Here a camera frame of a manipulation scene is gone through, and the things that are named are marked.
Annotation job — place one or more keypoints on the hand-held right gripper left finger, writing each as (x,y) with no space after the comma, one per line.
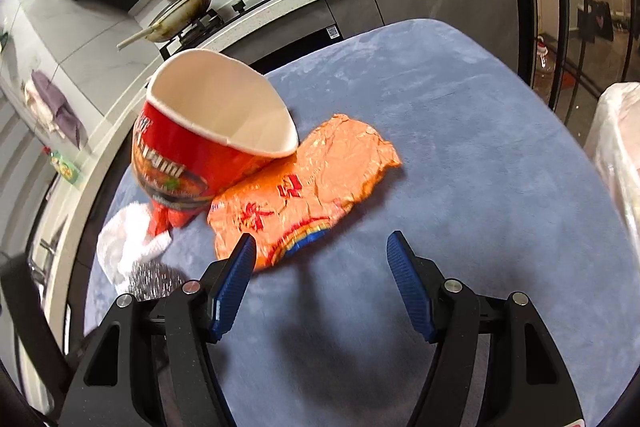
(232,287)

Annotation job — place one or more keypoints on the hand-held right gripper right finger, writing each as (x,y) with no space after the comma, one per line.
(410,287)

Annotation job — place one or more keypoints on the white bin liner bag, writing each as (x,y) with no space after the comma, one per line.
(620,147)

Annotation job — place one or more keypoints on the steel wool scrubber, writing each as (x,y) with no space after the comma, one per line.
(155,279)

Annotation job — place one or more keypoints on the white crumpled tissue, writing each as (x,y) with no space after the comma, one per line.
(125,242)

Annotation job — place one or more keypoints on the blue-grey plush blanket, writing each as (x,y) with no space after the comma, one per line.
(475,182)

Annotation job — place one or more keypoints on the red instant noodle bowl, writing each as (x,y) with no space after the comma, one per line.
(170,147)

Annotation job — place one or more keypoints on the green dish soap bottle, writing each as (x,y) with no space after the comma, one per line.
(65,167)

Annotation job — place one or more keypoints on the purple hanging towel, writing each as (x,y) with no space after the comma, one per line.
(62,109)

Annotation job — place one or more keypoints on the built-in black appliance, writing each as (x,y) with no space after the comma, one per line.
(300,47)

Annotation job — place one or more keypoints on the white hanging towel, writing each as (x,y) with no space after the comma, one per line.
(37,104)

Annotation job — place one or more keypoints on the clear plastic jug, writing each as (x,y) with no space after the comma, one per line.
(544,54)

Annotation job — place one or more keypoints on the silver wok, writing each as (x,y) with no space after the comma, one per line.
(175,19)

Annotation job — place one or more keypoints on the black bag with heart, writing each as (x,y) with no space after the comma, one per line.
(597,21)

